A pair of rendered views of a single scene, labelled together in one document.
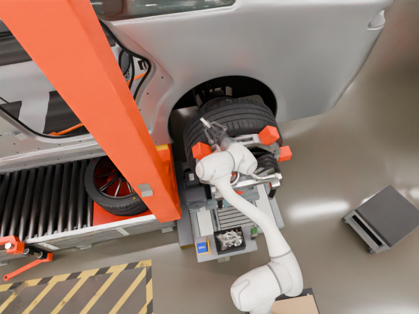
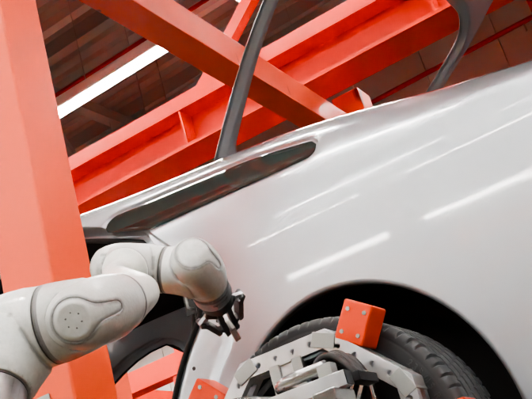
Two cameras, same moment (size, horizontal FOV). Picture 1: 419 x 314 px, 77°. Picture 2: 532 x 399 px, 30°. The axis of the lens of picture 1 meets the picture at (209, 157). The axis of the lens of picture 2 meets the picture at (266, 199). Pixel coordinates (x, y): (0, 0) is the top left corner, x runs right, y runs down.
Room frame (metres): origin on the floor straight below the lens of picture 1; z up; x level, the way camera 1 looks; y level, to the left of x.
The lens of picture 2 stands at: (-1.03, -1.29, 0.59)
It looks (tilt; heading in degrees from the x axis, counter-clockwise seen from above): 22 degrees up; 30
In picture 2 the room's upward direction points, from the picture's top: 16 degrees counter-clockwise
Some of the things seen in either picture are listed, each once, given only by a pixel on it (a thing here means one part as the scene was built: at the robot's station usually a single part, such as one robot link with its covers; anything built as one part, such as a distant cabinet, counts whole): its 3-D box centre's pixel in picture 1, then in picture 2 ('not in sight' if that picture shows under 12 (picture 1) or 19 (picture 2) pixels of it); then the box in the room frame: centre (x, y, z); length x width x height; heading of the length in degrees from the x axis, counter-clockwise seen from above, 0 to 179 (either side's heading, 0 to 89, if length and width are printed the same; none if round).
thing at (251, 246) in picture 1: (225, 243); not in sight; (0.41, -0.04, 0.44); 0.43 x 0.17 x 0.03; 94
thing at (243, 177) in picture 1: (240, 172); not in sight; (0.76, -0.19, 0.85); 0.21 x 0.14 x 0.14; 4
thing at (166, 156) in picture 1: (160, 161); not in sight; (1.02, 0.37, 0.69); 0.52 x 0.17 x 0.35; 4
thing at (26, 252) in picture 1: (30, 252); not in sight; (0.57, 1.51, 0.30); 0.09 x 0.05 x 0.50; 94
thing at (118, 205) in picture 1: (127, 176); not in sight; (1.10, 0.73, 0.39); 0.66 x 0.66 x 0.24
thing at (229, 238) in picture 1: (229, 240); not in sight; (0.42, -0.06, 0.51); 0.20 x 0.14 x 0.13; 95
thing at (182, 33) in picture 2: not in sight; (235, 89); (2.05, 0.45, 2.54); 2.58 x 0.12 x 0.42; 4
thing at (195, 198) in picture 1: (194, 186); not in sight; (0.98, 0.17, 0.26); 0.42 x 0.18 x 0.35; 4
